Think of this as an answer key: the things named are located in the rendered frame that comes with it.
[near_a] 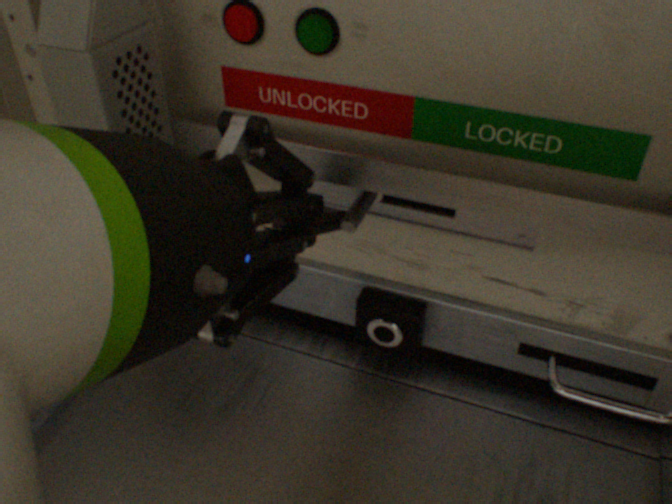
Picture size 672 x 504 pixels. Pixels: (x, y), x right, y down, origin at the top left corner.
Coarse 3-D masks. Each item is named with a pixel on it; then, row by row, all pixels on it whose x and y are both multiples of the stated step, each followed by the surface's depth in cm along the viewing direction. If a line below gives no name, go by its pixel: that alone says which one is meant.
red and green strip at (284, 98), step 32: (224, 96) 50; (256, 96) 49; (288, 96) 48; (320, 96) 47; (352, 96) 46; (384, 96) 45; (352, 128) 48; (384, 128) 47; (416, 128) 46; (448, 128) 45; (480, 128) 44; (512, 128) 43; (544, 128) 42; (576, 128) 41; (608, 128) 40; (544, 160) 43; (576, 160) 42; (608, 160) 41; (640, 160) 41
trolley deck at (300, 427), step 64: (128, 384) 56; (192, 384) 56; (256, 384) 56; (320, 384) 56; (384, 384) 56; (64, 448) 50; (128, 448) 51; (192, 448) 51; (256, 448) 51; (320, 448) 51; (384, 448) 51; (448, 448) 51; (512, 448) 51; (576, 448) 51
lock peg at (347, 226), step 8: (360, 192) 49; (368, 192) 49; (360, 200) 48; (368, 200) 48; (376, 200) 50; (352, 208) 47; (360, 208) 47; (368, 208) 48; (344, 216) 47; (352, 216) 46; (360, 216) 47; (344, 224) 46; (352, 224) 46
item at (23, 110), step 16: (0, 16) 48; (0, 32) 49; (0, 48) 49; (0, 64) 50; (16, 64) 51; (0, 80) 50; (16, 80) 51; (0, 96) 54; (16, 96) 52; (0, 112) 54; (16, 112) 52; (32, 112) 54
